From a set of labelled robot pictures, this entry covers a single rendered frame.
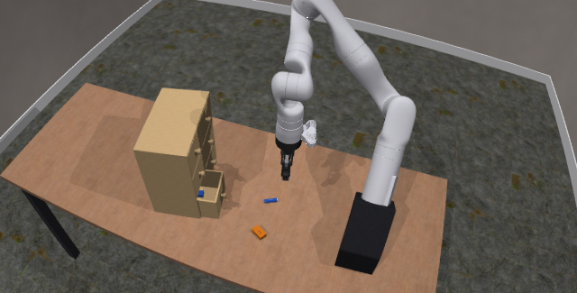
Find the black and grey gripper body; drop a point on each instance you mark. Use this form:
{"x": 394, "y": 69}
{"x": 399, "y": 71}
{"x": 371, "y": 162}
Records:
{"x": 287, "y": 148}

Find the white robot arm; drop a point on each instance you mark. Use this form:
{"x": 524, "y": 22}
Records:
{"x": 289, "y": 89}

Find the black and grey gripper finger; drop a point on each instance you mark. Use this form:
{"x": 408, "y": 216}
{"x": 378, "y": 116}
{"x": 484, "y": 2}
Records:
{"x": 285, "y": 170}

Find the orange nine-volt battery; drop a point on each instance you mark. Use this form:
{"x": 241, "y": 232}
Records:
{"x": 259, "y": 232}

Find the tan wooden chest of drawers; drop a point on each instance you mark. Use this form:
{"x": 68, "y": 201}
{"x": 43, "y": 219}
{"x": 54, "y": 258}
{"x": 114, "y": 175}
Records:
{"x": 162, "y": 150}

